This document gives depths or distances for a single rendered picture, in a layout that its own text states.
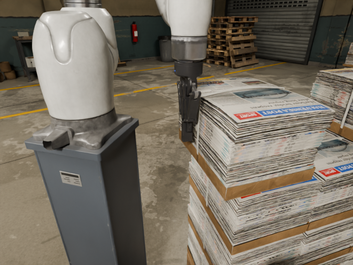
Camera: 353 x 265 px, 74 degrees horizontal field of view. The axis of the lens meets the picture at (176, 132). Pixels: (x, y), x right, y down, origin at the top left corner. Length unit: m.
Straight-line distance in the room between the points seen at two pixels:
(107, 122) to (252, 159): 0.37
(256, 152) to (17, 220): 1.76
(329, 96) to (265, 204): 0.60
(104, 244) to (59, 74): 0.47
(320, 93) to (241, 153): 0.68
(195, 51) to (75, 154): 0.36
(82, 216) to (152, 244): 0.94
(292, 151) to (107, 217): 0.51
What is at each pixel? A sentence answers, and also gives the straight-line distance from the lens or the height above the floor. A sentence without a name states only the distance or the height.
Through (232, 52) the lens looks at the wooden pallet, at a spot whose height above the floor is 0.41.
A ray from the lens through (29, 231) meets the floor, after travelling 1.93.
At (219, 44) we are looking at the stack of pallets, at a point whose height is 0.57.
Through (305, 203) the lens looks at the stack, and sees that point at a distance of 0.85.
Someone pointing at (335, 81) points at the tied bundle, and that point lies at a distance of 1.15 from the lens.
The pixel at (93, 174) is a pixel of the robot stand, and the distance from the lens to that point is 0.59.
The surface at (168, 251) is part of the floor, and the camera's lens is 1.58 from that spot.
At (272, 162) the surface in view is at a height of 0.93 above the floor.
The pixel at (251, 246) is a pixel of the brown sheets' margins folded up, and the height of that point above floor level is 0.62.
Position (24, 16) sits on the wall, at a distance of 6.87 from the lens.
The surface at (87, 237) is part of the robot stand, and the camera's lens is 0.77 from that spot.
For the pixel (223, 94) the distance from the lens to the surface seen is 0.70.
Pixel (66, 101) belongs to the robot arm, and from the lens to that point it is 0.55.
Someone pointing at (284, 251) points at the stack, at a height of 0.54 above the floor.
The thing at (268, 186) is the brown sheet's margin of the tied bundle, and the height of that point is 0.85.
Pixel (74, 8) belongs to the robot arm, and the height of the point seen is 1.28.
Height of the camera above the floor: 1.26
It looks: 26 degrees down
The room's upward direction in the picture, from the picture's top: straight up
